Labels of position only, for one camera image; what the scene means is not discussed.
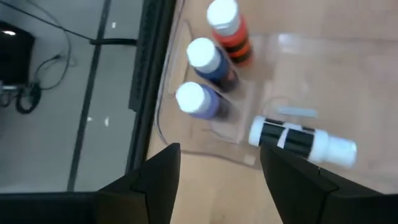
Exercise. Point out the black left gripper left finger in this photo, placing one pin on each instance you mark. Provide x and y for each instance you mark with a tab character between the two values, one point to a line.
140	202

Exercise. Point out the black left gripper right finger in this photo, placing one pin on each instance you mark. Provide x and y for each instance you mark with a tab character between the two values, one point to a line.
311	202

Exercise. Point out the lavender paint bottle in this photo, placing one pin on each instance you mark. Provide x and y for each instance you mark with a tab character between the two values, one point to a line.
206	104

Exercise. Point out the clear plastic bin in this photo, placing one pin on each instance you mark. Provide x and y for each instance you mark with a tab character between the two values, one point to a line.
280	77

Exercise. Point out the violet blue paint bottle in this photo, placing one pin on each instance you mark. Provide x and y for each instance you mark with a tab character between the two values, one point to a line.
217	70

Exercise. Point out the red paint bottle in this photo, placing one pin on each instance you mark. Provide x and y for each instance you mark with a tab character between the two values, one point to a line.
234	40

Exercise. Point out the black box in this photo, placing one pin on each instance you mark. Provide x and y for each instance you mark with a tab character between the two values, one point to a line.
15	56

